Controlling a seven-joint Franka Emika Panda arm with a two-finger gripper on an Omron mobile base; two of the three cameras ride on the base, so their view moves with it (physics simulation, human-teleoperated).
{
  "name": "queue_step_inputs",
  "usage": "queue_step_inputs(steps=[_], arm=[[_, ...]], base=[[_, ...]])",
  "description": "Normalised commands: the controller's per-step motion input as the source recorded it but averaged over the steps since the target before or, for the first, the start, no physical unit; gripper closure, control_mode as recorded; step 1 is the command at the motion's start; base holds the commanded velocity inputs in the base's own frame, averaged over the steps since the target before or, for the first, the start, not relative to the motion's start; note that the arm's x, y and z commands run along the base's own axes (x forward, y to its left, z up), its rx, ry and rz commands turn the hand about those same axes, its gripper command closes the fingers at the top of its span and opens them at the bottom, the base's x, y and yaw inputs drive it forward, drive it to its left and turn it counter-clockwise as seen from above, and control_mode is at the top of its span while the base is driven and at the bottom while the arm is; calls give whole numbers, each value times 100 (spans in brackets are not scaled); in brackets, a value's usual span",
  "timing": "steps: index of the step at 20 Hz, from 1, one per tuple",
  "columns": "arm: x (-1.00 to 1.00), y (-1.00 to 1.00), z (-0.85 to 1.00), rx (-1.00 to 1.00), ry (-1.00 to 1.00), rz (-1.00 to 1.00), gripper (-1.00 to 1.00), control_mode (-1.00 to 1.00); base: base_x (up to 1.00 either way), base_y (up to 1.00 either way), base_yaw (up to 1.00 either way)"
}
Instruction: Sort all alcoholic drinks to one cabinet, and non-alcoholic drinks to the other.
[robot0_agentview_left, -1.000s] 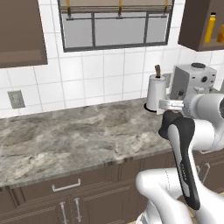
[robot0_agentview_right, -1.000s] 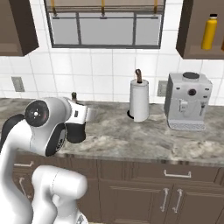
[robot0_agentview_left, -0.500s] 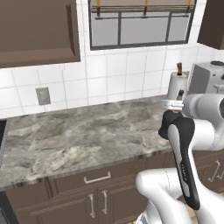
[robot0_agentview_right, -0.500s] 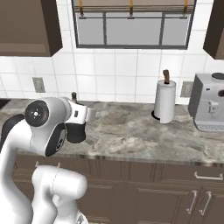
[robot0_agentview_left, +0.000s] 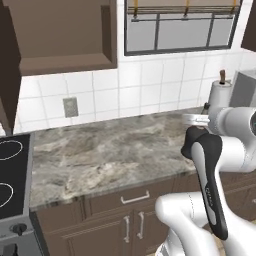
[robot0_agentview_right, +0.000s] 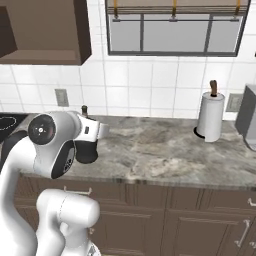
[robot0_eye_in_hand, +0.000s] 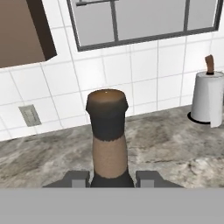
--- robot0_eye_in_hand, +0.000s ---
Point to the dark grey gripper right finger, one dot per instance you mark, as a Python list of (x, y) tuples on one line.
[(148, 177)]

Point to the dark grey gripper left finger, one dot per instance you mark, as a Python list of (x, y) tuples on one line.
[(76, 178)]

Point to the brown glass bottle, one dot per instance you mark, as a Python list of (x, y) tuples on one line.
[(108, 131)]

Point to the white paper towel roll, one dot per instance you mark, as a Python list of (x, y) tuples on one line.
[(208, 97)]

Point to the brown paper towel holder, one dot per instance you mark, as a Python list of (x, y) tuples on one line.
[(209, 64)]

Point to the grey framed window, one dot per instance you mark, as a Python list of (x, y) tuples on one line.
[(145, 20)]

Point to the grey wall socket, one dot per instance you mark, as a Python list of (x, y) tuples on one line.
[(30, 115)]

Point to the brown wall cabinet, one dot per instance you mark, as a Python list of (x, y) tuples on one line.
[(23, 32)]

